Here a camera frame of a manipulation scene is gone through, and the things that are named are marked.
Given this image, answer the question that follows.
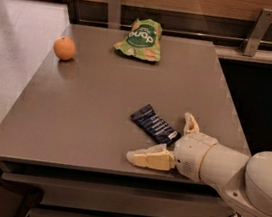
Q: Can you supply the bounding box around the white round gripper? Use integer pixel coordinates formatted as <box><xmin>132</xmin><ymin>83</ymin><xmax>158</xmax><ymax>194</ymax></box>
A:
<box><xmin>126</xmin><ymin>113</ymin><xmax>218</xmax><ymax>183</ymax></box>

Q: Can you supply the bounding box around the blue rxbar blueberry wrapper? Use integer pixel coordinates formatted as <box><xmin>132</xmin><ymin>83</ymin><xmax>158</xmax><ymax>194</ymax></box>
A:
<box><xmin>131</xmin><ymin>104</ymin><xmax>182</xmax><ymax>145</ymax></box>

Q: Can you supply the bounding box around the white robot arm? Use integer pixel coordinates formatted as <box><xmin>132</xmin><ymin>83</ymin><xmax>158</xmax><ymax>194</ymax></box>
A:
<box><xmin>126</xmin><ymin>113</ymin><xmax>272</xmax><ymax>217</ymax></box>

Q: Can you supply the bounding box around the green rice chip bag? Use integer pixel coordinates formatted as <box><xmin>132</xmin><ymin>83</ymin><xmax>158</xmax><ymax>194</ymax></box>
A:
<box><xmin>114</xmin><ymin>19</ymin><xmax>162</xmax><ymax>62</ymax></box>

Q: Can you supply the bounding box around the upper grey drawer front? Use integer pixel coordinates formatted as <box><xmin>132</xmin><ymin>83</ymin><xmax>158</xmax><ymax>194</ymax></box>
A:
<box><xmin>2</xmin><ymin>172</ymin><xmax>232</xmax><ymax>217</ymax></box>

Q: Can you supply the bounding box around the orange fruit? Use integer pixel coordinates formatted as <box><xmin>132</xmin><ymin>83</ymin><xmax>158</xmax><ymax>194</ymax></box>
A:
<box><xmin>53</xmin><ymin>36</ymin><xmax>76</xmax><ymax>61</ymax></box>

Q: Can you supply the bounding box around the left metal wall bracket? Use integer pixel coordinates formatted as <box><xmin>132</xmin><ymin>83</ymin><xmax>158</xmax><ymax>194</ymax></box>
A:
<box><xmin>107</xmin><ymin>0</ymin><xmax>122</xmax><ymax>30</ymax></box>

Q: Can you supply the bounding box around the metal wall bracket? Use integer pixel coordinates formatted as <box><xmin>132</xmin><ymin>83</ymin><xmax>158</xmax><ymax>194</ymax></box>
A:
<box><xmin>107</xmin><ymin>0</ymin><xmax>122</xmax><ymax>30</ymax></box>
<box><xmin>241</xmin><ymin>8</ymin><xmax>272</xmax><ymax>57</ymax></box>

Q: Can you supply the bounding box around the right metal wall bracket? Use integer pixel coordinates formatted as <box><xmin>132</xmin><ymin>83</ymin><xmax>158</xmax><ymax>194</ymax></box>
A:
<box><xmin>241</xmin><ymin>8</ymin><xmax>272</xmax><ymax>57</ymax></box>

